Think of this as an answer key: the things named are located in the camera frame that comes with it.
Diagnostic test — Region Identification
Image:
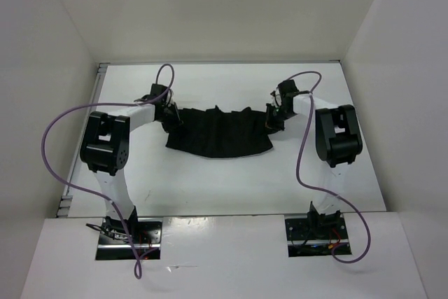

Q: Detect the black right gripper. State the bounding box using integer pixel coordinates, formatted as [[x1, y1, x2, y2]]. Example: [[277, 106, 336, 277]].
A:
[[259, 102, 295, 136]]

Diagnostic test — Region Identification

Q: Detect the black skirt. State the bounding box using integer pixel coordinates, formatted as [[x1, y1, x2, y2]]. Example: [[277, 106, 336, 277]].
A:
[[166, 106, 273, 159]]

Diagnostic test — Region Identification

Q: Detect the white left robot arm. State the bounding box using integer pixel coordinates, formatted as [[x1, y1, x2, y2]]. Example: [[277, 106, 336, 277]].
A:
[[80, 90, 181, 243]]

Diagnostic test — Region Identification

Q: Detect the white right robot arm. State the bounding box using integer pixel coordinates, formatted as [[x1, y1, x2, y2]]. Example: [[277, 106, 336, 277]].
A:
[[266, 88, 363, 238]]

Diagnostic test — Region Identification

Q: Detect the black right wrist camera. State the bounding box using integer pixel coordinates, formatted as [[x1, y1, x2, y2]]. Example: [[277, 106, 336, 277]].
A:
[[277, 79, 300, 97]]

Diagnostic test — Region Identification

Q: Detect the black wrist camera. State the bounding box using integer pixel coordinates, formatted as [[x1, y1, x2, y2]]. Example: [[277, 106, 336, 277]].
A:
[[277, 79, 300, 97], [150, 83, 170, 102]]

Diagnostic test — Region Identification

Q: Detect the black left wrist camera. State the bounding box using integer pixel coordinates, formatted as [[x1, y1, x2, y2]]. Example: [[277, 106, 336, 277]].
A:
[[150, 83, 170, 102]]

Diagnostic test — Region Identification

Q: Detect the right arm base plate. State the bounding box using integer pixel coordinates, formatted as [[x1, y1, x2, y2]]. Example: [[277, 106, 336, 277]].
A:
[[284, 216, 351, 258]]

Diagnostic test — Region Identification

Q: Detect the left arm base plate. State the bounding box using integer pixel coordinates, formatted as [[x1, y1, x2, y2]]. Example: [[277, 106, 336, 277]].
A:
[[90, 218, 162, 261]]

